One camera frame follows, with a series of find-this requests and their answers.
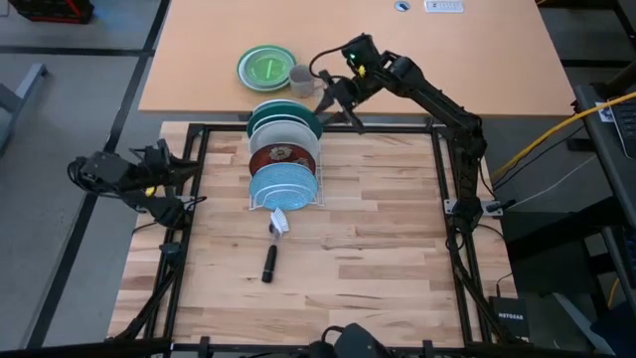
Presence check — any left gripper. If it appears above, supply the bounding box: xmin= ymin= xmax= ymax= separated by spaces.
xmin=128 ymin=157 xmax=201 ymax=198

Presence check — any black keyboard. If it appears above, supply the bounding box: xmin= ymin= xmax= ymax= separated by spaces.
xmin=608 ymin=97 xmax=636 ymax=160

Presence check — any white cable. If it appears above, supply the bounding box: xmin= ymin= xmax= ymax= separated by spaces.
xmin=505 ymin=153 xmax=598 ymax=211

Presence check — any dark side desk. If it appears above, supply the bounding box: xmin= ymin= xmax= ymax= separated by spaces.
xmin=573 ymin=82 xmax=636 ymax=304

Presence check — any bright green small plate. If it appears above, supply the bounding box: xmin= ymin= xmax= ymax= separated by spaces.
xmin=244 ymin=49 xmax=295 ymax=89

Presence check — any teal green plate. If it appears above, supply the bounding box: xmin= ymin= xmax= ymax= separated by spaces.
xmin=246 ymin=101 xmax=325 ymax=143

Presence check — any black aluminium rig frame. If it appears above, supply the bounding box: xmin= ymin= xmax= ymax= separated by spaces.
xmin=106 ymin=121 xmax=529 ymax=358

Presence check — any red floral plate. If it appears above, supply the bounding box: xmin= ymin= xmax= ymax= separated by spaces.
xmin=248 ymin=142 xmax=318 ymax=178

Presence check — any light wooden desk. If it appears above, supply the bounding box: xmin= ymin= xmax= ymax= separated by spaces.
xmin=137 ymin=0 xmax=577 ymax=118

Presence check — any dark round frame mount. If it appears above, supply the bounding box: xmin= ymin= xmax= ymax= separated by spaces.
xmin=159 ymin=242 xmax=188 ymax=270

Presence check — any light blue plate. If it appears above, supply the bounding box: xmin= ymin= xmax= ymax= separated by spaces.
xmin=248 ymin=162 xmax=320 ymax=212

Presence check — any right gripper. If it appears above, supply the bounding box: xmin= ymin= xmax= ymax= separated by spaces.
xmin=312 ymin=67 xmax=373 ymax=133

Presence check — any white wire dish rack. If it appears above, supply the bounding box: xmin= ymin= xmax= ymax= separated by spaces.
xmin=245 ymin=98 xmax=326 ymax=213

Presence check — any black rounded device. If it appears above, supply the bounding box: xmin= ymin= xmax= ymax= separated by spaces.
xmin=308 ymin=321 xmax=399 ymax=358

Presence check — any white power strip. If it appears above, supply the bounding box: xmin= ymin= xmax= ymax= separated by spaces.
xmin=422 ymin=0 xmax=464 ymax=14

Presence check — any grey chair base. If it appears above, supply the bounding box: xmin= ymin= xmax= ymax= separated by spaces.
xmin=0 ymin=63 xmax=50 ymax=151

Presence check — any large off-white plate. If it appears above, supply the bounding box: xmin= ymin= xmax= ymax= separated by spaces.
xmin=248 ymin=118 xmax=321 ymax=161

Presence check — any black network switch box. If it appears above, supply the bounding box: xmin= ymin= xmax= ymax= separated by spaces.
xmin=488 ymin=295 xmax=532 ymax=341

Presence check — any white paper label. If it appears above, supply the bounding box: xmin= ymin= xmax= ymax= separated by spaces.
xmin=593 ymin=100 xmax=618 ymax=123

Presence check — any grey speckled mug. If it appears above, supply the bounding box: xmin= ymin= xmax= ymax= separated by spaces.
xmin=288 ymin=64 xmax=325 ymax=99

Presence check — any red and black crate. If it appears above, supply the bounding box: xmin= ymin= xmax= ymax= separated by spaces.
xmin=7 ymin=0 xmax=94 ymax=25

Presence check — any yellow cable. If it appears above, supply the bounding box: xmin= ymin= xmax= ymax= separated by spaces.
xmin=489 ymin=90 xmax=636 ymax=183

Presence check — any dark green rimmed plate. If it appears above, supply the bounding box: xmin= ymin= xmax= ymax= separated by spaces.
xmin=236 ymin=44 xmax=298 ymax=93

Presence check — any black cable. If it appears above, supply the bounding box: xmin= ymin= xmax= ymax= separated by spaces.
xmin=491 ymin=123 xmax=588 ymax=193

